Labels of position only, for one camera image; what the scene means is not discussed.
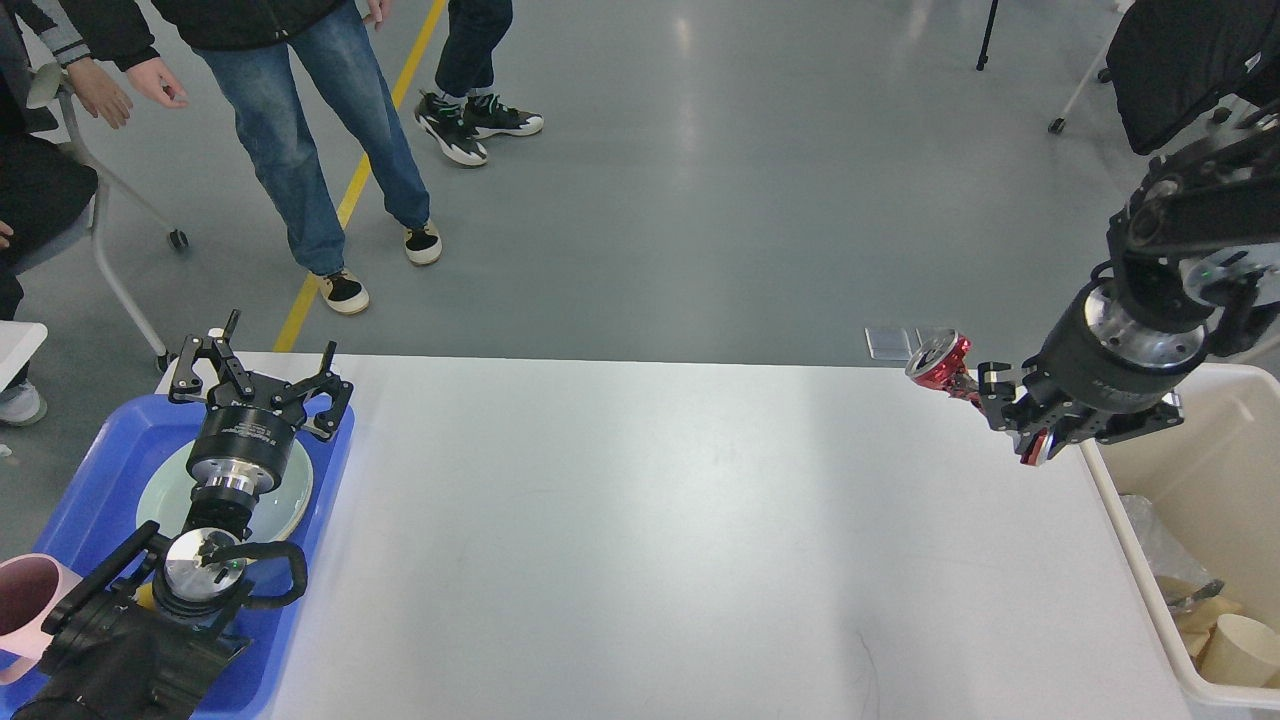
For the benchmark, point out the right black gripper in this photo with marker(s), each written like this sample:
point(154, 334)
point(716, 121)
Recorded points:
point(1101, 374)

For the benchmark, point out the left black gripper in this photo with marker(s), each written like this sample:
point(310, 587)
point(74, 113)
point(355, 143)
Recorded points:
point(244, 442)

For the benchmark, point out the green ceramic plate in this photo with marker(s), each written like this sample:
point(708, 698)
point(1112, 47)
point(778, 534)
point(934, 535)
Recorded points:
point(165, 498)

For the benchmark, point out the large foil tray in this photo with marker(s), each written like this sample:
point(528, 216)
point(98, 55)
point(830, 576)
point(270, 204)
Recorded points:
point(1175, 568)

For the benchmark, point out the teal ceramic mug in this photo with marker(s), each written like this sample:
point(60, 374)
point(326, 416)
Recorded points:
point(145, 597)

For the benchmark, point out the white paper cup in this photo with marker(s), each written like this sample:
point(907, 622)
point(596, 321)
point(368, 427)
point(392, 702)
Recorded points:
point(1241, 651)

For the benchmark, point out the crushed red soda can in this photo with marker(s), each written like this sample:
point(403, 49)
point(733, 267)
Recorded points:
point(942, 367)

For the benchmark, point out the small foil sheet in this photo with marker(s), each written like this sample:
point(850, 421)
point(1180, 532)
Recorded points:
point(1181, 597)

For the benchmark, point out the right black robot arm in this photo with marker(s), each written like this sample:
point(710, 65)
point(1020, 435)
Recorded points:
point(1191, 272)

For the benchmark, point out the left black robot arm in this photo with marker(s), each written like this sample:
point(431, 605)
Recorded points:
point(146, 634)

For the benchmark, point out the beige plastic bin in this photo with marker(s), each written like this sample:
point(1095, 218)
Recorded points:
point(1214, 483)

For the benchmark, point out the blue plastic tray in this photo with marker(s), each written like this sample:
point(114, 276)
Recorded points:
point(96, 514)

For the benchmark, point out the white side table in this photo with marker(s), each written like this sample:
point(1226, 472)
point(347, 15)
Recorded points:
point(19, 342)

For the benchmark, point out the pink ceramic mug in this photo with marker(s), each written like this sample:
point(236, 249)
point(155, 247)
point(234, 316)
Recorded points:
point(31, 586)

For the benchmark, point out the seated person in black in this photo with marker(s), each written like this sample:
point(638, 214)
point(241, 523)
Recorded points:
point(43, 190)

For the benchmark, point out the person in blue jeans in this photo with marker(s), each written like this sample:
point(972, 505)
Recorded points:
point(249, 47)

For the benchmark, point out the person in black sneakers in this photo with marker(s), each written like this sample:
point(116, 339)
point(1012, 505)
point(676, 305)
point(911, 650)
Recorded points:
point(464, 107)

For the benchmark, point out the chair with black jacket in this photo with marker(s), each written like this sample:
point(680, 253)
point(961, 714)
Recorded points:
point(1172, 61)

